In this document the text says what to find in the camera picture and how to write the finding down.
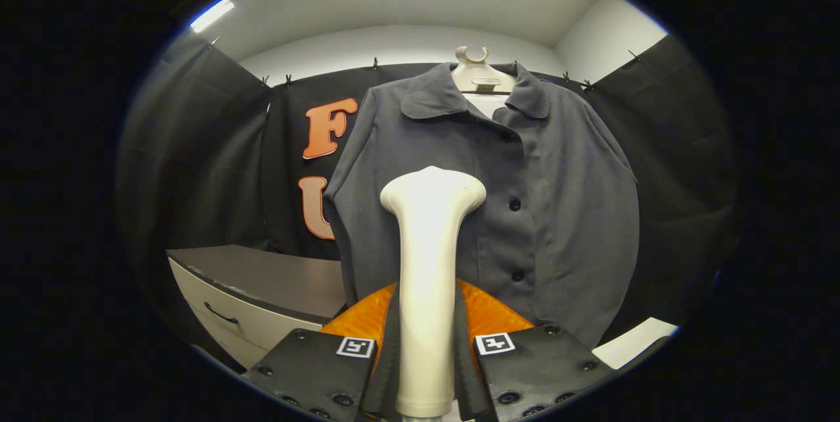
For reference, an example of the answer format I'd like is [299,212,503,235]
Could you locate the grey drawer cabinet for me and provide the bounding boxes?
[166,245,348,370]

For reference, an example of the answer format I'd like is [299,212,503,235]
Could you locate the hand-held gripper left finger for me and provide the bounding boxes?
[246,281,401,421]

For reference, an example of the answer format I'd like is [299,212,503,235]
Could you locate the white side table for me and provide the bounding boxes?
[591,317,680,370]

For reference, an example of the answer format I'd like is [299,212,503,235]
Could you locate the white torso hanger form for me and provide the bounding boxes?
[451,46,519,119]

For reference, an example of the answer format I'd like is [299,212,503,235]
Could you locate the grey button shirt clothes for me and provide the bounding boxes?
[323,61,641,349]

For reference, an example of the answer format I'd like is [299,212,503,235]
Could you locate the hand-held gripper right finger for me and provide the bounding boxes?
[455,278,618,421]

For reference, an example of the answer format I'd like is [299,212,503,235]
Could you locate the white garment steamer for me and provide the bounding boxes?
[379,166,488,419]

